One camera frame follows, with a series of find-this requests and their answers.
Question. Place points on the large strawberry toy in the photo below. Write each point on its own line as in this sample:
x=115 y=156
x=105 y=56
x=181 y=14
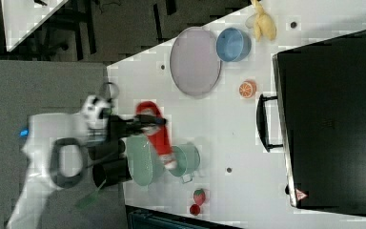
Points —
x=199 y=196

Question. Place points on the green spatula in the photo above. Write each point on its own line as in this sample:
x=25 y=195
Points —
x=90 y=198

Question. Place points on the silver black toaster oven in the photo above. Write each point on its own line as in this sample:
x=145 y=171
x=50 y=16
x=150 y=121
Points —
x=320 y=91

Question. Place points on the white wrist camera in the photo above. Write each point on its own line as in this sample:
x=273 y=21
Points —
x=96 y=110

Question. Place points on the red ketchup bottle toy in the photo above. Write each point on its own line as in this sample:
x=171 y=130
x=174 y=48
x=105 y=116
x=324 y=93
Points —
x=158 y=135

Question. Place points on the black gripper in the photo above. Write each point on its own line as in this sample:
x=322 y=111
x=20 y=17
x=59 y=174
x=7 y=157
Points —
x=119 y=128

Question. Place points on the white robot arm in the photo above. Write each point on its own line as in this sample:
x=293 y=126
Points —
x=47 y=135

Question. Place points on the green mug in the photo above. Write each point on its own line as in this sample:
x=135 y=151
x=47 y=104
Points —
x=188 y=161

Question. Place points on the yellow banana toy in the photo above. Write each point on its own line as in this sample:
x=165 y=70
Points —
x=261 y=22

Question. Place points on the orange slice toy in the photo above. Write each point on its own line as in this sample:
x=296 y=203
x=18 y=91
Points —
x=247 y=89

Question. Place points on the grey round plate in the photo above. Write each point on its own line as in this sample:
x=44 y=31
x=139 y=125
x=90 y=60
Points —
x=194 y=63

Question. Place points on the blue bowl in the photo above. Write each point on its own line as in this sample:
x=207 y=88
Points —
x=233 y=45

